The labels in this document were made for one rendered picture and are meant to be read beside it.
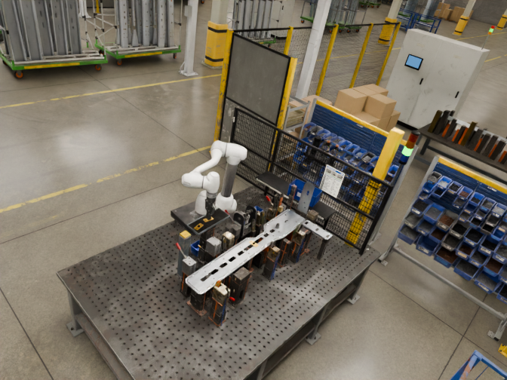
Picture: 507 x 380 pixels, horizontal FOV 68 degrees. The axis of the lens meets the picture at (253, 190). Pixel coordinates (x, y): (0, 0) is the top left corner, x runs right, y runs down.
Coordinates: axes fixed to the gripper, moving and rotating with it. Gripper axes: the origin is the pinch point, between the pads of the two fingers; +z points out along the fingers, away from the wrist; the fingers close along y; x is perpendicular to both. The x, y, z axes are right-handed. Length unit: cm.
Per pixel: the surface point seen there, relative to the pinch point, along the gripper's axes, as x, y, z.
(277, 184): 107, -27, 17
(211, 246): -10.3, 22.0, 12.3
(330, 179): 129, 19, -11
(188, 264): -34.7, 27.3, 14.3
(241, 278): -6, 57, 17
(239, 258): 7.0, 38.1, 20.2
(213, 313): -29, 59, 41
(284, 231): 64, 32, 20
